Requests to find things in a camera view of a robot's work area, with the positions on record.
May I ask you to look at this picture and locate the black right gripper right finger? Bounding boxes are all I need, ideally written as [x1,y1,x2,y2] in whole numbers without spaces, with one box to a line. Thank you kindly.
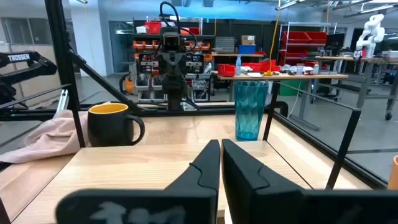
[221,138,305,224]

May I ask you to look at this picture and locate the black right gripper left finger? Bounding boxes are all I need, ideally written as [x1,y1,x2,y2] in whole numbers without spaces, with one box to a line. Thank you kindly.
[164,139,221,191]

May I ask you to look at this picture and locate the black mug yellow inside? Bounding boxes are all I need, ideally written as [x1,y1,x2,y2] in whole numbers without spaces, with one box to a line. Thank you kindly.
[86,102,146,148]

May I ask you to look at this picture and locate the orange plastic cup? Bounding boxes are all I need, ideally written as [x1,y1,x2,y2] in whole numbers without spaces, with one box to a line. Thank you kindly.
[387,154,398,190]

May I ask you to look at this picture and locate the black rack orange bins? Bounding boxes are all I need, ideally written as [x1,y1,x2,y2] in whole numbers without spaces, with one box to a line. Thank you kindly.
[131,17,216,103]

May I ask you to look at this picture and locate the red plastic bin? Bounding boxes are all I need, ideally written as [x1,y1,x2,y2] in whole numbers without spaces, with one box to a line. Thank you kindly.
[217,63,236,78]

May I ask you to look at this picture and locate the grey drawer cabinet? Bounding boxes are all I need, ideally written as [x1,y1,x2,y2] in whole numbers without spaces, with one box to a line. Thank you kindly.
[215,36,236,54]

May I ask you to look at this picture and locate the teal plastic tumbler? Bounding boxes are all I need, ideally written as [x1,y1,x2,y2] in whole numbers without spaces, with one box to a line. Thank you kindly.
[233,80,270,142]

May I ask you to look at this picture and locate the blue box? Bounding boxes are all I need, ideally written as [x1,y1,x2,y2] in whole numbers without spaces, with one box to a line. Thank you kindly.
[238,44,257,55]

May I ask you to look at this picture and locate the cardboard box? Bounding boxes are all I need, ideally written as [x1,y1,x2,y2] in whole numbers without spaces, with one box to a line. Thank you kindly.
[240,34,257,46]

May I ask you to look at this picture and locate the green bin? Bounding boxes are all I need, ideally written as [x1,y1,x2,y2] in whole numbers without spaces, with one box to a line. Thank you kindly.
[279,80,308,97]

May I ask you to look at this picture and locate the metal rack red bins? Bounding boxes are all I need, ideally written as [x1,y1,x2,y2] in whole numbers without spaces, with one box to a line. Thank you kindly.
[278,21,338,68]

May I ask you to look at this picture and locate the pink cloth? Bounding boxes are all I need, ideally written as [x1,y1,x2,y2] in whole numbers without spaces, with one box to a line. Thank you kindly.
[0,109,91,164]

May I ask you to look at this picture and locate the wooden table grey legs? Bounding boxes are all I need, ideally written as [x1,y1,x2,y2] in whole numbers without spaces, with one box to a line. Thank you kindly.
[315,55,398,121]

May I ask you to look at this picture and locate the black monitor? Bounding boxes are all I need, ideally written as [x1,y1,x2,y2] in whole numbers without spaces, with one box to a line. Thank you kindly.
[325,32,346,57]

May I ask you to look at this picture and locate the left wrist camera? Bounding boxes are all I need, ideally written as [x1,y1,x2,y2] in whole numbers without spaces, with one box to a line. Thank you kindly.
[159,27,182,53]

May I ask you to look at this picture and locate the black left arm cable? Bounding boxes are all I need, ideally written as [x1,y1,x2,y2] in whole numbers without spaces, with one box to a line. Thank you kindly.
[159,1,198,54]

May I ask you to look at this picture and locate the wooden shelf black frame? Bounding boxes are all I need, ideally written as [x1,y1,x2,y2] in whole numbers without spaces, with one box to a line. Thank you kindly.
[11,80,363,224]

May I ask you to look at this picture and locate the yellow hanging cable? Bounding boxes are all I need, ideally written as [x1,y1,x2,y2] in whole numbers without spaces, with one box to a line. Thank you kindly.
[263,0,282,77]

